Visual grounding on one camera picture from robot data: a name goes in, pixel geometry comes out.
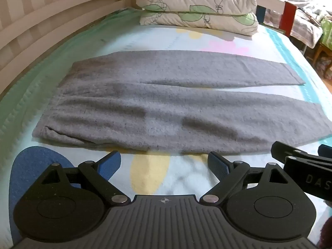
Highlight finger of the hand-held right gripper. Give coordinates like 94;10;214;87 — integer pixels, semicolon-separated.
318;144;332;159
270;141;332;171

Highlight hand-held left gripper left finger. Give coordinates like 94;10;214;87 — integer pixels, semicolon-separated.
41;150;131;205

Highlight white wooden bed rail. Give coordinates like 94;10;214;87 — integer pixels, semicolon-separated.
0;0;131;95

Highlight wooden stool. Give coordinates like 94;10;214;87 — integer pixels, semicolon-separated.
312;42;332;68

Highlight green cloth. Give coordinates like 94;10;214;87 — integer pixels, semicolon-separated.
318;18;332;50

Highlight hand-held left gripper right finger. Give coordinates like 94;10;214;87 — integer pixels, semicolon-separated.
200;152;286;205

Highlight printed pastel bed sheet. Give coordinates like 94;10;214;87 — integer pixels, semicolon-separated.
0;7;332;249

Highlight grey pants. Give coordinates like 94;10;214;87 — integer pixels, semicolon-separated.
32;50;332;154

